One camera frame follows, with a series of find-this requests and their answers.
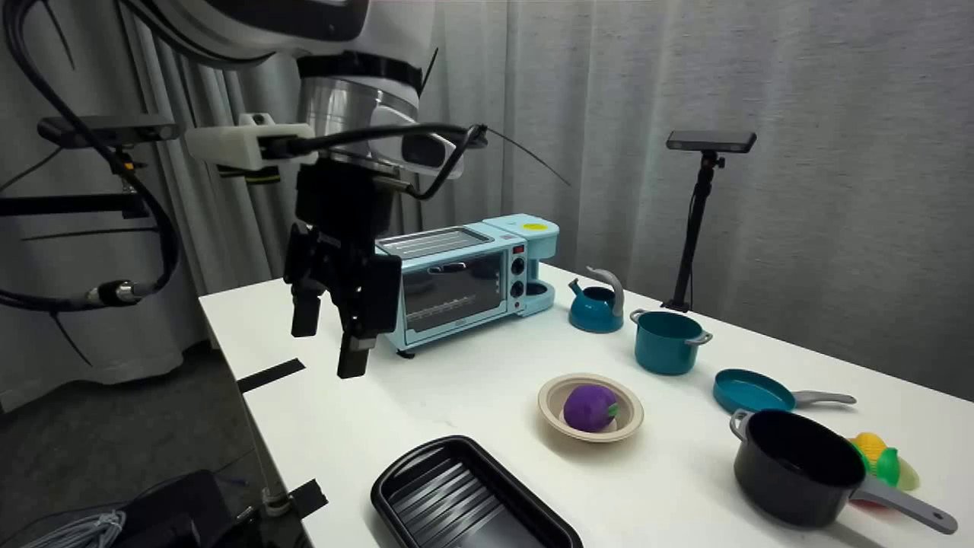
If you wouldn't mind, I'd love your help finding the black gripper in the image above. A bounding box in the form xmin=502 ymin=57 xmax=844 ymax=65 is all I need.
xmin=282 ymin=158 xmax=402 ymax=379

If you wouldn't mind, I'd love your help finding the purple toy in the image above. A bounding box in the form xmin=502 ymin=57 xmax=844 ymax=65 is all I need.
xmin=564 ymin=383 xmax=618 ymax=432

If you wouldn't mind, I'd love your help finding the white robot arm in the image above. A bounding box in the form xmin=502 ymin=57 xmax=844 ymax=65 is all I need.
xmin=126 ymin=0 xmax=443 ymax=379

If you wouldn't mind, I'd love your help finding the beige bowl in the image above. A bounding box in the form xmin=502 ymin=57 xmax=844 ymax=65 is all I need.
xmin=538 ymin=375 xmax=645 ymax=444

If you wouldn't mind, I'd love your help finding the teal toy kettle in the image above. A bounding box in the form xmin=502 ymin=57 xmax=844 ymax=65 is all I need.
xmin=570 ymin=269 xmax=624 ymax=336

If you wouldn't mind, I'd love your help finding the teal toy pot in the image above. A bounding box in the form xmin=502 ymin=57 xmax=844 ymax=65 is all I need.
xmin=631 ymin=311 xmax=711 ymax=375

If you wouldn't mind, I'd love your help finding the yellow green toy vegetable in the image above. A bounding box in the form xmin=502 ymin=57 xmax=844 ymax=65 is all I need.
xmin=848 ymin=432 xmax=918 ymax=490

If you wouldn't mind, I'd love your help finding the light blue toaster oven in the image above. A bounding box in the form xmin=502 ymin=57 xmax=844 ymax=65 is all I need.
xmin=377 ymin=213 xmax=561 ymax=356

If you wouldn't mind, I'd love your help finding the black baking tray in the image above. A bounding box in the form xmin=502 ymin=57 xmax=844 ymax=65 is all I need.
xmin=372 ymin=434 xmax=586 ymax=548

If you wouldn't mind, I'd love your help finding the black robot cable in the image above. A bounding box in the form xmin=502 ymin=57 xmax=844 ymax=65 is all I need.
xmin=0 ymin=0 xmax=186 ymax=313

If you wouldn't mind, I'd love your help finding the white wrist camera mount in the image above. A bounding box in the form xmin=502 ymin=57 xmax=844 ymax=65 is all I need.
xmin=183 ymin=112 xmax=316 ymax=170

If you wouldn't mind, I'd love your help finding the black camera on stand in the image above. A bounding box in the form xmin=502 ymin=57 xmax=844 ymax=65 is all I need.
xmin=667 ymin=131 xmax=757 ymax=311

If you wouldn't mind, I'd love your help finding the black saucepan grey handle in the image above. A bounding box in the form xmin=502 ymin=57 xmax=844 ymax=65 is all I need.
xmin=732 ymin=410 xmax=958 ymax=536

